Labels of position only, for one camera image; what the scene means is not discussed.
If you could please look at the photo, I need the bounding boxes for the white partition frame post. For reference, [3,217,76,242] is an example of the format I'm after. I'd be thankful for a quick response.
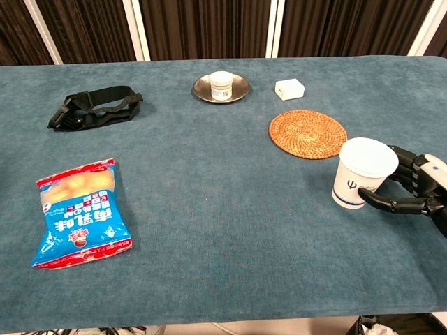
[121,0,152,62]
[407,0,447,57]
[22,0,64,66]
[265,0,288,59]

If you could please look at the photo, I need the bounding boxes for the dark pleated curtain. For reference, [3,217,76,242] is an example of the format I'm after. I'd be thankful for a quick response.
[0,0,447,66]

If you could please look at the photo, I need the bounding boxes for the white paper cup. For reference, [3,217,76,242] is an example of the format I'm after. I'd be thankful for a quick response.
[331,137,400,210]

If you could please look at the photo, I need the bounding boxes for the black strap harness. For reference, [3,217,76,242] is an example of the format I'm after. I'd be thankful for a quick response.
[47,85,144,131]

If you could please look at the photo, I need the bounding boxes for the round metal plate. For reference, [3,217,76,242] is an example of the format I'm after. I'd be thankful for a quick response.
[191,73,252,104]

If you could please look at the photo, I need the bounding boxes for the cables under table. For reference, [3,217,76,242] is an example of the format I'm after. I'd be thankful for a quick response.
[20,325,165,335]

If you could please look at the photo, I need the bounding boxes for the teal table cloth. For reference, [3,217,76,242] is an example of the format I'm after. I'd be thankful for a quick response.
[0,55,447,334]

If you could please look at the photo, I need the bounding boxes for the black bin with white trash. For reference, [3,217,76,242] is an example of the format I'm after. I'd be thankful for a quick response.
[355,315,447,335]

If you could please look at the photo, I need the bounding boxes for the white rectangular charger block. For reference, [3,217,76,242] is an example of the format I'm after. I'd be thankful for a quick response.
[274,80,305,102]

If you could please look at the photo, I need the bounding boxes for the orange woven round coaster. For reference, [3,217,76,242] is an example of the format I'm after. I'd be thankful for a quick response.
[268,109,349,161]

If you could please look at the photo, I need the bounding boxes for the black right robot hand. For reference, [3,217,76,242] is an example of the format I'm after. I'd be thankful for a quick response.
[357,144,447,239]

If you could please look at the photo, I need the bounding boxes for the blue red snack bag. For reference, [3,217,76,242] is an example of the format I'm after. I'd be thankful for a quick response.
[31,158,134,269]

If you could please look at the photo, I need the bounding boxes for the small white jar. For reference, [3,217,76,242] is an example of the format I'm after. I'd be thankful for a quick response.
[209,70,233,102]

